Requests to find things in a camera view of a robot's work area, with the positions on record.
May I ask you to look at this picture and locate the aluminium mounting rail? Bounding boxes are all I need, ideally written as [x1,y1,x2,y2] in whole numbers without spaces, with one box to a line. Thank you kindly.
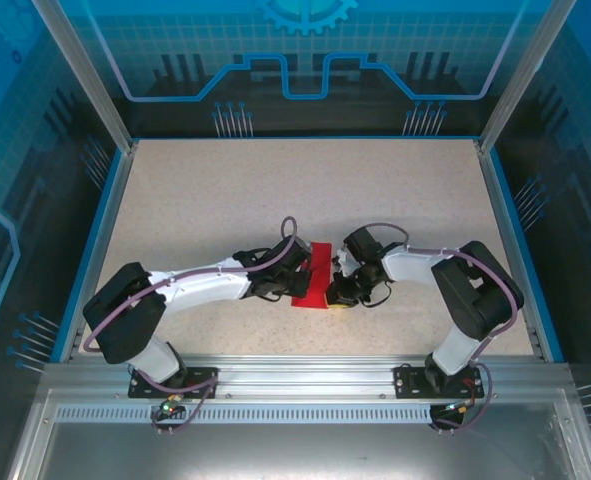
[42,353,574,401]

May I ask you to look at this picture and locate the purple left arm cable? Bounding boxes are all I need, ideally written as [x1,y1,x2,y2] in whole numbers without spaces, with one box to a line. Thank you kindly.
[83,215,300,436]

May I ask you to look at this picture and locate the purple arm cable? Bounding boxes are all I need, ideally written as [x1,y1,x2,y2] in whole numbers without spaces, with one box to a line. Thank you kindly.
[364,223,521,431]
[83,215,300,436]

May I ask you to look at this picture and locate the aluminium frame post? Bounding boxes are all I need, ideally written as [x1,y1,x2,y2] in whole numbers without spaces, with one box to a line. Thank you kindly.
[30,0,140,154]
[476,0,579,155]

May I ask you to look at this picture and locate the grey metal sheet panel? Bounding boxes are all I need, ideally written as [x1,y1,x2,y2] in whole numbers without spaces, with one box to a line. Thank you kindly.
[4,388,591,480]

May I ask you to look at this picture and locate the blue table edge strip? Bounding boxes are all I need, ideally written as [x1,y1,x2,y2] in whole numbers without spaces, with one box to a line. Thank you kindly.
[129,133,482,142]
[48,147,122,364]
[488,147,567,364]

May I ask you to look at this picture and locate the aluminium side rail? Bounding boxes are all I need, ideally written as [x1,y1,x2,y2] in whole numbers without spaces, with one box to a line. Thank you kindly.
[57,141,140,364]
[474,139,552,364]

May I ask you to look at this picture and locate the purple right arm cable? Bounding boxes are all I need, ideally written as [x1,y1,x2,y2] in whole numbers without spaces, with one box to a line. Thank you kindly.
[364,223,521,431]

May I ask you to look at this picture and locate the cable connector with green light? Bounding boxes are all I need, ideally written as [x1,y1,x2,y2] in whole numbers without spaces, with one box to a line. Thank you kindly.
[444,398,478,416]
[158,393,185,417]

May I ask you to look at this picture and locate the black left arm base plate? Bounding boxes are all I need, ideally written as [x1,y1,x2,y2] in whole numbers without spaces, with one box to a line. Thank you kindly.
[127,366,221,400]

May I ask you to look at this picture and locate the slotted grey cable duct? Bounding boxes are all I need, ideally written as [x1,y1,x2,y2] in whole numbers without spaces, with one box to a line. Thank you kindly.
[54,405,439,425]

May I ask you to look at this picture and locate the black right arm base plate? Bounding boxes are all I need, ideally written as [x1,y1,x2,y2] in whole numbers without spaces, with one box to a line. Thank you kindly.
[393,364,486,400]

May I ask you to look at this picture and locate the red paper sheet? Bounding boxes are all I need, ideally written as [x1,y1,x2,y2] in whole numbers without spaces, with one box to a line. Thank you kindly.
[290,242,334,310]

